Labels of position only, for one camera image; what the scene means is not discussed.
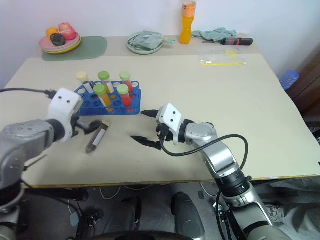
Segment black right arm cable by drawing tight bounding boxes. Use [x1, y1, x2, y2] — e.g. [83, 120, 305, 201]
[159, 134, 250, 174]

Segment clear bag with yellow zip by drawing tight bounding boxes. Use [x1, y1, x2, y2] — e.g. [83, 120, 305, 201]
[198, 47, 249, 67]

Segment yellow plate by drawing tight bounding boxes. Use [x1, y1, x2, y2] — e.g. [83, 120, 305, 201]
[41, 39, 83, 55]

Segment green crumpled cloth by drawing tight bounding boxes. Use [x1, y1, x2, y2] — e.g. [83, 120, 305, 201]
[191, 27, 238, 42]

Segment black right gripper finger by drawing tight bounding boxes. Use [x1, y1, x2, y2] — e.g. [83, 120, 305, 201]
[140, 109, 159, 120]
[130, 135, 163, 151]

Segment dark tube with yellow cap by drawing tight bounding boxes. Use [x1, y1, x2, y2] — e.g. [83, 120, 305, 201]
[75, 71, 94, 95]
[85, 119, 112, 155]

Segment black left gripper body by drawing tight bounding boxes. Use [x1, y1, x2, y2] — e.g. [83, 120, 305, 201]
[70, 114, 87, 138]

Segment white cable under table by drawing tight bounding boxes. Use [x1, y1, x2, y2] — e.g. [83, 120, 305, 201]
[99, 184, 121, 201]

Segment black and red screwdriver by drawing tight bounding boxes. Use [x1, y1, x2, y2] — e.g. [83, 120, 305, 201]
[201, 37, 254, 48]

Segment brown wooden furniture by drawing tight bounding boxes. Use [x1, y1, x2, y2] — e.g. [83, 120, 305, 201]
[284, 48, 320, 119]

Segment red toy fruit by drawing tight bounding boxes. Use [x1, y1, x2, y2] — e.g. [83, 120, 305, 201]
[57, 22, 77, 41]

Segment dark toy fruit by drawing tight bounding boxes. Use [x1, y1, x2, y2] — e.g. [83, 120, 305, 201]
[49, 33, 67, 47]

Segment pale green folded pouch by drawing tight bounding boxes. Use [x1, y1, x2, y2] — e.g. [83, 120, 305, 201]
[129, 30, 164, 50]

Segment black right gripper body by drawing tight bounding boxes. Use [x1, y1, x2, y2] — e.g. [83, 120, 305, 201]
[154, 123, 175, 146]

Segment large dark rounded shape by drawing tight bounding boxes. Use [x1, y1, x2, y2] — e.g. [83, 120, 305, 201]
[170, 191, 207, 240]

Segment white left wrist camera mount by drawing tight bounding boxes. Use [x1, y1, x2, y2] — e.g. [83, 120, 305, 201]
[46, 87, 84, 144]

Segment pink plate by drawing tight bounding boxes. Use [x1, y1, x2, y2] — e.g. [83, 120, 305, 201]
[38, 34, 81, 51]

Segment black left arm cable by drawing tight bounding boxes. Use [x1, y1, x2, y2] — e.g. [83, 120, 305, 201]
[0, 87, 57, 99]

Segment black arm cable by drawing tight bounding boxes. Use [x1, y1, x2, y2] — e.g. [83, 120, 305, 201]
[0, 87, 57, 99]
[159, 134, 250, 174]

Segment pale green round plate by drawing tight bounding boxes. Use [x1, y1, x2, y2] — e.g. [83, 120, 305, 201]
[125, 32, 164, 55]

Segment black equipment beside table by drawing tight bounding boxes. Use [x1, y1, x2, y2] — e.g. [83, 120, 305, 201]
[305, 119, 320, 147]

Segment blue test tube rack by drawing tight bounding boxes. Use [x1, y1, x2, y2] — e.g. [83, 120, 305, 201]
[73, 80, 142, 117]

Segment yellow tube with green cap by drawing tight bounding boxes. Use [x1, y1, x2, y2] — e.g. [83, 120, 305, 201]
[93, 84, 112, 113]
[97, 70, 114, 94]

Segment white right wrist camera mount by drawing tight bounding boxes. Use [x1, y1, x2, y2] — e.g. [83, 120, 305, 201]
[155, 102, 185, 146]

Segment orange toy fruit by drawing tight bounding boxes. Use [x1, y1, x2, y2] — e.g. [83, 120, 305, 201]
[45, 26, 60, 39]

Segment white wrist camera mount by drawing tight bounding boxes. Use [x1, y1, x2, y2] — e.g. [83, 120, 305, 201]
[155, 102, 185, 146]
[46, 87, 84, 144]

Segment orange soda bottle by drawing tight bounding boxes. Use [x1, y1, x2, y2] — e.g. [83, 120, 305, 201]
[179, 0, 198, 46]

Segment red tube with green cap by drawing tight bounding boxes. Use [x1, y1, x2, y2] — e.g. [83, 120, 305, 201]
[118, 70, 134, 93]
[116, 83, 134, 113]

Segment green placemat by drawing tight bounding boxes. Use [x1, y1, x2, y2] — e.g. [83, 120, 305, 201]
[41, 35, 109, 62]

